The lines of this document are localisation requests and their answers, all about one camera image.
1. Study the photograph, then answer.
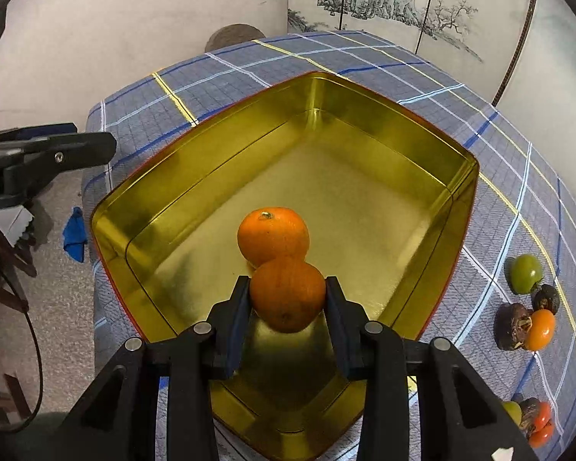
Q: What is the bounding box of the gold metal tin tray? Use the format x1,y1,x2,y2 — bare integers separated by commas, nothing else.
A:
90,71,481,461

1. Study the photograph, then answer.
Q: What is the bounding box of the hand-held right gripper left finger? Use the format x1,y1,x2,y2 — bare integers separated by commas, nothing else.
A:
53,275,253,461

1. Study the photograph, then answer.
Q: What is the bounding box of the round grey grindstone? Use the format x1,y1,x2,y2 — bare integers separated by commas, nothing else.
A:
205,24,266,53

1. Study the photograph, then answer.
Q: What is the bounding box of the dark brown round fruit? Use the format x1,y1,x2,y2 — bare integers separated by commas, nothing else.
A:
519,398,542,438

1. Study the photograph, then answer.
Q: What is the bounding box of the orange persimmon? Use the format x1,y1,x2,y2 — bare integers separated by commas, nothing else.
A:
525,309,556,351

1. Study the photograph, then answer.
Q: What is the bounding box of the green round fruit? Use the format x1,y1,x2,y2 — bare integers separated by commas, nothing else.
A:
509,254,544,295

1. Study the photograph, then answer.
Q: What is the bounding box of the small dark brown fruit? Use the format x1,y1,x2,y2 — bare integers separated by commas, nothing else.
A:
532,284,560,315

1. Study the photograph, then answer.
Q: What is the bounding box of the large dark brown fruit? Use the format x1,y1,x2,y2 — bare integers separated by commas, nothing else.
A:
494,302,533,351

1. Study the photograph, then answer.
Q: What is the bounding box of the black cable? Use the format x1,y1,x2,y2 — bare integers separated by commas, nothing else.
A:
0,269,45,430

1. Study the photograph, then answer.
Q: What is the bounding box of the white paper sheet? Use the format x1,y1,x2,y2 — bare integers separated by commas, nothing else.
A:
0,206,35,247

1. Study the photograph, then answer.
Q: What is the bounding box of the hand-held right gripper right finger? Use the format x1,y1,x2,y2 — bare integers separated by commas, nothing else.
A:
324,276,541,461

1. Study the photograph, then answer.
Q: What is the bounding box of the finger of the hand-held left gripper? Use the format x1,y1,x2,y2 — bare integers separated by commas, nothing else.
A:
2,132,117,197
0,123,79,154

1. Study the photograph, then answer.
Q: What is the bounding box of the dark wooden frame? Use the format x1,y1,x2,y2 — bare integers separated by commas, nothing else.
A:
0,211,38,318

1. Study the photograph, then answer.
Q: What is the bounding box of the blue plaid tablecloth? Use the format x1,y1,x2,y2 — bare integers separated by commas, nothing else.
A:
79,30,576,461

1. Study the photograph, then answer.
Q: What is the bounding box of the blue tape scrap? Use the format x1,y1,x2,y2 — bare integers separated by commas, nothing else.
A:
62,206,87,263

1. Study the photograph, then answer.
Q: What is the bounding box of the orange mandarin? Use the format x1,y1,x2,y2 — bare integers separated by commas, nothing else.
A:
250,257,327,333
237,206,311,270

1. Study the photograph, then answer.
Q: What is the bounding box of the red persimmon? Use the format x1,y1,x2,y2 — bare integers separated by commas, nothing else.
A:
528,423,555,448
533,402,553,430

